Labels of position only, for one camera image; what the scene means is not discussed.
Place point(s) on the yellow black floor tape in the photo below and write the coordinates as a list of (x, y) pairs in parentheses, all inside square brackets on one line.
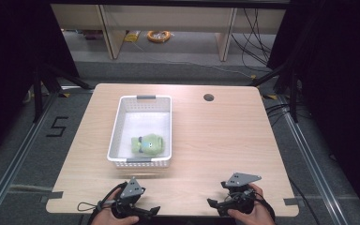
[(270, 97), (64, 94)]

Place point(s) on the black curtain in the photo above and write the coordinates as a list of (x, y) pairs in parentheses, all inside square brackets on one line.
[(15, 62), (340, 78)]

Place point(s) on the green fleece glove with face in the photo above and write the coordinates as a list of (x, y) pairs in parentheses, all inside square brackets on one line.
[(148, 145)]

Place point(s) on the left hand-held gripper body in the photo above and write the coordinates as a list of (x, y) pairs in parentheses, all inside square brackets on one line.
[(130, 192)]

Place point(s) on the black metal stand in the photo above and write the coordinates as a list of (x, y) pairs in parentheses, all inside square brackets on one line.
[(45, 81), (289, 81)]

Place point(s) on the grey tape strip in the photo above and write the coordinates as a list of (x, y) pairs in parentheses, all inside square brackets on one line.
[(52, 197), (292, 201)]

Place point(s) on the person's right hand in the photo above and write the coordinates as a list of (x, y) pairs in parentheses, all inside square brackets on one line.
[(259, 212)]

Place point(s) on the person's left hand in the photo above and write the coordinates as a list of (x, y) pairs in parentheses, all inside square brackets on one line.
[(112, 218)]

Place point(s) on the white plastic basket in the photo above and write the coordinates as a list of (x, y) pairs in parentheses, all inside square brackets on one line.
[(143, 125)]

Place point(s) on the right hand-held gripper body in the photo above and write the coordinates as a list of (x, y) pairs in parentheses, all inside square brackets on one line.
[(240, 190)]

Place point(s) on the aluminium floor rail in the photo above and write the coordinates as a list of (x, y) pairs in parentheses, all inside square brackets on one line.
[(15, 156), (312, 162)]

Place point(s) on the yellow packet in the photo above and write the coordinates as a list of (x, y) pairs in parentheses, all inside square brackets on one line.
[(132, 37)]

